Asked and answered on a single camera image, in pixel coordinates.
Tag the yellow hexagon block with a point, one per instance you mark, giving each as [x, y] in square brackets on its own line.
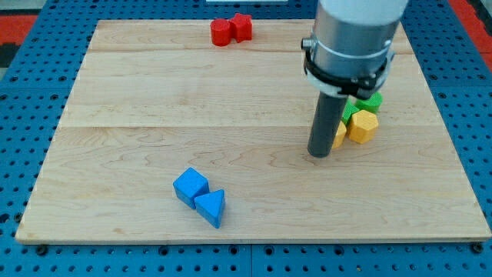
[362, 127]

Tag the red cylinder block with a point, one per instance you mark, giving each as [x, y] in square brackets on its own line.
[220, 32]

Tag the wooden board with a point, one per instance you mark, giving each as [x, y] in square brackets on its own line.
[154, 97]

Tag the yellow block behind rod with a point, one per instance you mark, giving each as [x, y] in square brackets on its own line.
[340, 135]

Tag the green cylinder block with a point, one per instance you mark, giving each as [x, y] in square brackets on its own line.
[372, 104]

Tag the blue triangle block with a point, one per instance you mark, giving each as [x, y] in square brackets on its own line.
[210, 206]

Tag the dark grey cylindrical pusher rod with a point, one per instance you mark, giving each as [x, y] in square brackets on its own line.
[325, 124]

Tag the red star block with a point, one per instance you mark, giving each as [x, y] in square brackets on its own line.
[241, 27]

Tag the green star block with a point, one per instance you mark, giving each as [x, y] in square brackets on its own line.
[349, 110]

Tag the blue cube block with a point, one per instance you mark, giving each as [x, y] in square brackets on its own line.
[189, 185]

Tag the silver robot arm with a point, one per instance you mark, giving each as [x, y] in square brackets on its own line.
[348, 51]

